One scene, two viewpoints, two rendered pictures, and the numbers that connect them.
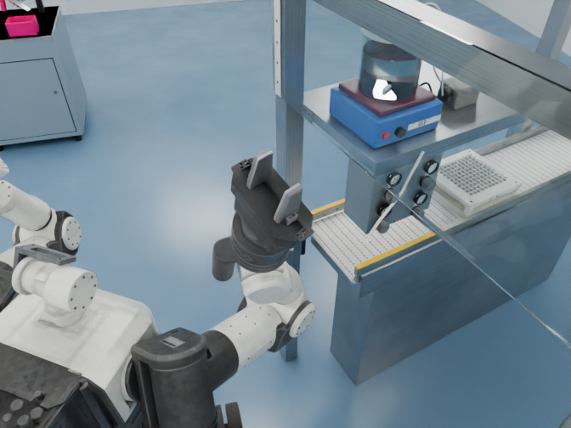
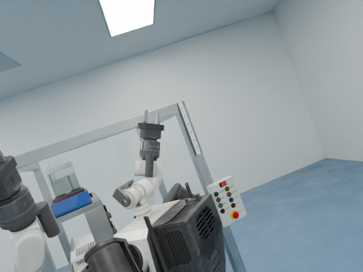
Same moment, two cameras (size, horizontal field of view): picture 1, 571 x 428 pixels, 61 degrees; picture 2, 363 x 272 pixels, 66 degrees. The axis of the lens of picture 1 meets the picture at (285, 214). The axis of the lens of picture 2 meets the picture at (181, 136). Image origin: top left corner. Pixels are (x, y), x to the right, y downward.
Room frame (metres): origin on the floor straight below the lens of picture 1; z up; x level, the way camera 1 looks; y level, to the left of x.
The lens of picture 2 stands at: (0.18, 1.24, 1.45)
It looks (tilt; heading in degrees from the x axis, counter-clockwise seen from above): 1 degrees down; 277
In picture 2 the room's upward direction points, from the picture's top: 20 degrees counter-clockwise
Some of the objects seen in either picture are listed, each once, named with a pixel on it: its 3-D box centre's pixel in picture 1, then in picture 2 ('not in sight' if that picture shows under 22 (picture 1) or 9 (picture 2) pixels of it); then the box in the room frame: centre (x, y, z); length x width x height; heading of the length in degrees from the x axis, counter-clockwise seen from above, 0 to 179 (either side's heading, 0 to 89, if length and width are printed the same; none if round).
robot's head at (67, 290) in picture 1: (59, 288); (138, 196); (0.50, 0.36, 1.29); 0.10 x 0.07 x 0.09; 70
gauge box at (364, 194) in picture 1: (392, 181); (98, 222); (1.01, -0.28, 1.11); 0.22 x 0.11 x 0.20; 119
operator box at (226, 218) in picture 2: not in sight; (226, 201); (0.28, -0.46, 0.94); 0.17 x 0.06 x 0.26; 29
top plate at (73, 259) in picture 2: not in sight; (88, 249); (1.36, -0.65, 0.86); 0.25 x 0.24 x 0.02; 30
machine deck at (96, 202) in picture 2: not in sight; (68, 210); (1.23, -0.39, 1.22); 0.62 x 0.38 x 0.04; 119
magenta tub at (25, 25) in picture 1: (22, 25); not in sight; (2.94, 1.58, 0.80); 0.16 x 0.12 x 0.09; 105
